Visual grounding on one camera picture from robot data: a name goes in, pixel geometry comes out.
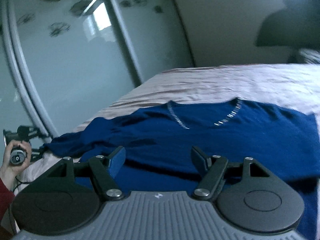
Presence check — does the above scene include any blue knit sweater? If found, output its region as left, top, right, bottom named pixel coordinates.
left=44, top=98, right=319, bottom=239

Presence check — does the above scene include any red sleeve forearm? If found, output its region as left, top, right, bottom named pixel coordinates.
left=0, top=180, right=15, bottom=220

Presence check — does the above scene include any person's left hand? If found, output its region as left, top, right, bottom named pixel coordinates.
left=1, top=140, right=32, bottom=190

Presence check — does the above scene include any glass wardrobe sliding door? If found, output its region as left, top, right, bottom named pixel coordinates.
left=1, top=0, right=194, bottom=141

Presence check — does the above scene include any pink bed sheet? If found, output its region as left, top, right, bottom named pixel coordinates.
left=17, top=64, right=319, bottom=189

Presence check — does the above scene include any dark headboard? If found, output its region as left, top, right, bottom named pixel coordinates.
left=255, top=0, right=319, bottom=63

